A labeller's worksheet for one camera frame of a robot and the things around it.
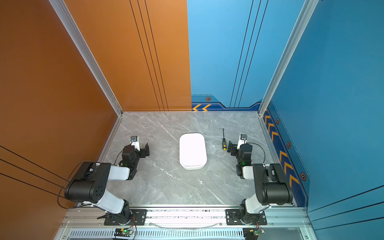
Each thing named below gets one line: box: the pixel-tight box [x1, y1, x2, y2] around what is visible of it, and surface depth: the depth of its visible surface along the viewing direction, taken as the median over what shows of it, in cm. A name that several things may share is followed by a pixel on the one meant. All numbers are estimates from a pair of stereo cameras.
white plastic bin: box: [179, 133, 208, 170], surface depth 96 cm
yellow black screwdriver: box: [222, 128, 227, 151], surface depth 101 cm
